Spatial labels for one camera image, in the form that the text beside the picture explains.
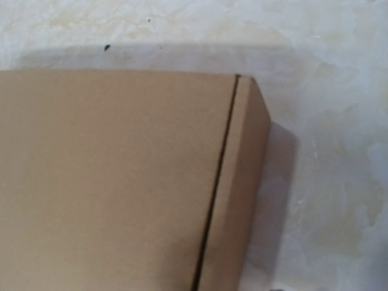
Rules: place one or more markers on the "brown cardboard box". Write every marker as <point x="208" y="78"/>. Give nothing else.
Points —
<point x="128" y="180"/>

